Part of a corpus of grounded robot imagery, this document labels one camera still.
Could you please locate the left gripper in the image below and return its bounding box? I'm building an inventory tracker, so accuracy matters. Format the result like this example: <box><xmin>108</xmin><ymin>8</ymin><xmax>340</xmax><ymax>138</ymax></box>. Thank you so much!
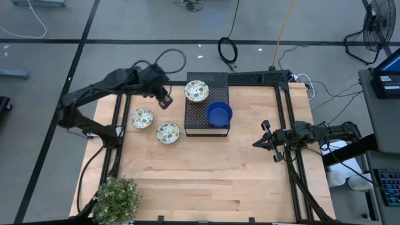
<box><xmin>140</xmin><ymin>64</ymin><xmax>174</xmax><ymax>111</ymax></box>

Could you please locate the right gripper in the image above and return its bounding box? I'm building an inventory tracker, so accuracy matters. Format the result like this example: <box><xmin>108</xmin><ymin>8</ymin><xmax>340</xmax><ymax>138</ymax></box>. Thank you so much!
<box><xmin>252</xmin><ymin>119</ymin><xmax>295</xmax><ymax>164</ymax></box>

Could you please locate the patterned mini bowl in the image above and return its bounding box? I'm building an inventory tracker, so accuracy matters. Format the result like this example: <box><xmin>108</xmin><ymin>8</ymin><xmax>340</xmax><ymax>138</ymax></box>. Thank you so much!
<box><xmin>129</xmin><ymin>107</ymin><xmax>155</xmax><ymax>130</ymax></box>
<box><xmin>155</xmin><ymin>121</ymin><xmax>181</xmax><ymax>145</ymax></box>
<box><xmin>184</xmin><ymin>79</ymin><xmax>210</xmax><ymax>103</ymax></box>

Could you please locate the blue plastic mini bowl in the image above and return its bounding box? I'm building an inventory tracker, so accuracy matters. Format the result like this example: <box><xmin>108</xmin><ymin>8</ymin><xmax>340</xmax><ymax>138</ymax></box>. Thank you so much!
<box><xmin>206</xmin><ymin>101</ymin><xmax>234</xmax><ymax>129</ymax></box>

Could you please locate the black perforated electronics box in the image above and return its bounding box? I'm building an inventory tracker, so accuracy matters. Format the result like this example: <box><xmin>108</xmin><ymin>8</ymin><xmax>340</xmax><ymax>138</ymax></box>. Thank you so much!
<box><xmin>227</xmin><ymin>69</ymin><xmax>292</xmax><ymax>85</ymax></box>

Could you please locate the white cup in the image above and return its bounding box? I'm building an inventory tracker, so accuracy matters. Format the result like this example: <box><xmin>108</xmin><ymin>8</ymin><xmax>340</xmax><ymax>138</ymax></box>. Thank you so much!
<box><xmin>326</xmin><ymin>169</ymin><xmax>347</xmax><ymax>188</ymax></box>
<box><xmin>347</xmin><ymin>173</ymin><xmax>374</xmax><ymax>192</ymax></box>

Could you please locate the black beam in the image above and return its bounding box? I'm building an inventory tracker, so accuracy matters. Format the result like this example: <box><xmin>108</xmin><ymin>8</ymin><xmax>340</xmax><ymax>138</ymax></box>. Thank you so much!
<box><xmin>321</xmin><ymin>133</ymin><xmax>379</xmax><ymax>168</ymax></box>

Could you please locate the grey desk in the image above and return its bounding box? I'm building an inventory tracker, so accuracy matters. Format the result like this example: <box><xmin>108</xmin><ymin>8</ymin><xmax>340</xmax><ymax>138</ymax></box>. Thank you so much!
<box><xmin>358</xmin><ymin>67</ymin><xmax>400</xmax><ymax>154</ymax></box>
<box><xmin>364</xmin><ymin>149</ymin><xmax>400</xmax><ymax>225</ymax></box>

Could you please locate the small green potted plant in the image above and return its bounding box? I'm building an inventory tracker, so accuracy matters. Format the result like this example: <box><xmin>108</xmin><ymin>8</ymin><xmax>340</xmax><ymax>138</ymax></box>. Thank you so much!
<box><xmin>91</xmin><ymin>176</ymin><xmax>143</xmax><ymax>225</ymax></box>

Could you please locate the black device with labels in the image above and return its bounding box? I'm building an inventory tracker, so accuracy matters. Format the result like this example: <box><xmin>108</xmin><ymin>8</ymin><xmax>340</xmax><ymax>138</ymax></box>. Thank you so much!
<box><xmin>370</xmin><ymin>72</ymin><xmax>400</xmax><ymax>100</ymax></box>

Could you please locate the backlit computer keyboard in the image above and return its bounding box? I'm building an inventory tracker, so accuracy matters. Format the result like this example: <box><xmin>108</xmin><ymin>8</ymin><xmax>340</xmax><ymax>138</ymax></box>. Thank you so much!
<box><xmin>373</xmin><ymin>168</ymin><xmax>400</xmax><ymax>208</ymax></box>

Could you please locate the grey cart base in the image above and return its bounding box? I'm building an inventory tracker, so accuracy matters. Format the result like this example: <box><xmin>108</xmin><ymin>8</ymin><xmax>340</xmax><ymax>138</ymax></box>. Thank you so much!
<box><xmin>11</xmin><ymin>0</ymin><xmax>67</xmax><ymax>8</ymax></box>

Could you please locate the grey floor bar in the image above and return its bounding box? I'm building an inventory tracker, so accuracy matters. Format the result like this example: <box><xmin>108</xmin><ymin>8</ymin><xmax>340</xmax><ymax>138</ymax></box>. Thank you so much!
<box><xmin>0</xmin><ymin>69</ymin><xmax>31</xmax><ymax>80</ymax></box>

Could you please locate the black computer monitor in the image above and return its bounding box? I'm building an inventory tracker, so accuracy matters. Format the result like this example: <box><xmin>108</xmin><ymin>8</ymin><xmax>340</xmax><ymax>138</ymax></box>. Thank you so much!
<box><xmin>373</xmin><ymin>46</ymin><xmax>400</xmax><ymax>76</ymax></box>

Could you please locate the black caster base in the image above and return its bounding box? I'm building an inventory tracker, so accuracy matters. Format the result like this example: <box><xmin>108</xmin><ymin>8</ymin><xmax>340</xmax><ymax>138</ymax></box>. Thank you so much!
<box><xmin>0</xmin><ymin>96</ymin><xmax>14</xmax><ymax>114</ymax></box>

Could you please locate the black floor fan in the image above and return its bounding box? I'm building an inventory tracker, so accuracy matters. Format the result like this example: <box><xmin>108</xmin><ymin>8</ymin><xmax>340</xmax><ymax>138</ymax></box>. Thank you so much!
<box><xmin>343</xmin><ymin>0</ymin><xmax>398</xmax><ymax>66</ymax></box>

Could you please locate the white looped cable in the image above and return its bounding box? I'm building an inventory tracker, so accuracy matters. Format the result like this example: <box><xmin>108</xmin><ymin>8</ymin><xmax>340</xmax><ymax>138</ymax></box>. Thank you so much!
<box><xmin>293</xmin><ymin>72</ymin><xmax>317</xmax><ymax>102</ymax></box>

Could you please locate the black coiled floor cable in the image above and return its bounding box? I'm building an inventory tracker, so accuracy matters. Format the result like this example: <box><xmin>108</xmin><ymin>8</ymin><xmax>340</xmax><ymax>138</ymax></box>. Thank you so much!
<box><xmin>217</xmin><ymin>0</ymin><xmax>241</xmax><ymax>71</ymax></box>

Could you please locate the black cable tangle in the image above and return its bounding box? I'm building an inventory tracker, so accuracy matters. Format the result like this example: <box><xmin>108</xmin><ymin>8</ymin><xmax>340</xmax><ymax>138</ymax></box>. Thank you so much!
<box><xmin>174</xmin><ymin>0</ymin><xmax>204</xmax><ymax>13</ymax></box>

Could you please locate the yellow cable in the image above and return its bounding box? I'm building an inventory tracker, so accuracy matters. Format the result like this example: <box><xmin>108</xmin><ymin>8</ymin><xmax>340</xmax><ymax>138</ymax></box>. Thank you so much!
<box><xmin>270</xmin><ymin>0</ymin><xmax>296</xmax><ymax>70</ymax></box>

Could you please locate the thick black cable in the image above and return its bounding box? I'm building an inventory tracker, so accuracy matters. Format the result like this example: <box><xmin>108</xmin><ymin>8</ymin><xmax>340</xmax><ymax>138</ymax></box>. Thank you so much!
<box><xmin>76</xmin><ymin>144</ymin><xmax>106</xmax><ymax>217</ymax></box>

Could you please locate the white floor cable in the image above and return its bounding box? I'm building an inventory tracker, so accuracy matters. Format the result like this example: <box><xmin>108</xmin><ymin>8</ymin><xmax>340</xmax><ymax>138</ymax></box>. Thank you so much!
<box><xmin>0</xmin><ymin>0</ymin><xmax>49</xmax><ymax>40</ymax></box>

